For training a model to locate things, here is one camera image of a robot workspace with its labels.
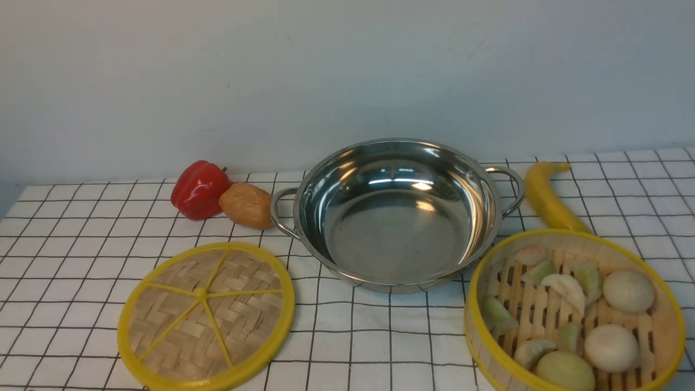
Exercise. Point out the yellow woven steamer lid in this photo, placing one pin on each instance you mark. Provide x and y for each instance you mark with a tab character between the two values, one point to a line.
210	318

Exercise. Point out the yellow bamboo steamer basket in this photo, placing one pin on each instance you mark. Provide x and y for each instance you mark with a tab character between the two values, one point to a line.
660	331

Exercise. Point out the stainless steel pot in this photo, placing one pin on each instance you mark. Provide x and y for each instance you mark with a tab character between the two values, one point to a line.
398	215

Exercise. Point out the brown potato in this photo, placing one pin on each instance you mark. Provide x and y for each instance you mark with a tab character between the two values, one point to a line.
247	205

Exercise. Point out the red bell pepper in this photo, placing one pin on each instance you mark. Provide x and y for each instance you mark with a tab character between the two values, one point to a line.
198	189

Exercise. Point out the green dumpling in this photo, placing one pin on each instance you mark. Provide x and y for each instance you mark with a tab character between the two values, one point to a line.
496	316
568	337
536	274
589	279

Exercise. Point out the pink dumpling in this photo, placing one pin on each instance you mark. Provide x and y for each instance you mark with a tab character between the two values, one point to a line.
531	255

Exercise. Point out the yellow banana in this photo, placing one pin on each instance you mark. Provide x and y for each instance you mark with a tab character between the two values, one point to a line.
546	203

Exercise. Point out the white folded dumpling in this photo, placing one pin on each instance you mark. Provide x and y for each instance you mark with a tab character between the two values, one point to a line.
568	288

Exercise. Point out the pale green round bun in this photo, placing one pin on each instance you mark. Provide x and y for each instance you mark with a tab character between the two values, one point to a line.
566	370

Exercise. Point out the white round bun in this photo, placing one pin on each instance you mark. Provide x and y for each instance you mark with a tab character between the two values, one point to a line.
611	348
629	292

